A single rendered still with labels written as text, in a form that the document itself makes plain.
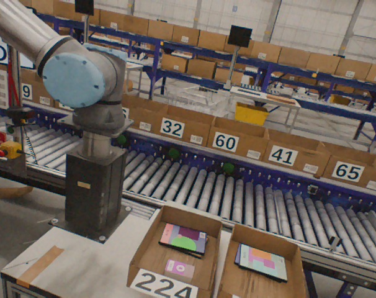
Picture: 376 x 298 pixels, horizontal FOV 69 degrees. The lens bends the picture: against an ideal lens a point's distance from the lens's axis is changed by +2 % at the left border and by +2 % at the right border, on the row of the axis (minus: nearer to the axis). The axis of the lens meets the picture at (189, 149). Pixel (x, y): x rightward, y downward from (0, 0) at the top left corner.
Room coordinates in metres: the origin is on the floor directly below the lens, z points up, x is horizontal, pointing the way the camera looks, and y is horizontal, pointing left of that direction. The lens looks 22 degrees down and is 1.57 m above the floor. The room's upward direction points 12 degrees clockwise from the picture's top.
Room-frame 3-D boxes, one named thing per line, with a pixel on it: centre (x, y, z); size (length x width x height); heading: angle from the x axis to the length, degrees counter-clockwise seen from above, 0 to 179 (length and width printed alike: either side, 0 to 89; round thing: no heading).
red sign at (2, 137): (1.31, 1.00, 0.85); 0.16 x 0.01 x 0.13; 82
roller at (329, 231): (1.35, -0.87, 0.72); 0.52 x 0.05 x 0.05; 172
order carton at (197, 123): (1.94, 0.06, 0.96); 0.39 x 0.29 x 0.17; 82
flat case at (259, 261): (0.90, -0.39, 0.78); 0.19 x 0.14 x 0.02; 81
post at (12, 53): (1.32, 0.92, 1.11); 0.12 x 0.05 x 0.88; 82
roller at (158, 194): (1.49, 0.10, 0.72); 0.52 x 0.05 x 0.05; 172
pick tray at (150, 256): (0.84, -0.05, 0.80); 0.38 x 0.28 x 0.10; 172
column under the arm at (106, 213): (0.99, 0.36, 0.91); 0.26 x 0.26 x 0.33; 79
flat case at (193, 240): (0.94, -0.06, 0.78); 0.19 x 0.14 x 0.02; 86
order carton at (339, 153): (1.78, -1.11, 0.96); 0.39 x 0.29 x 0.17; 82
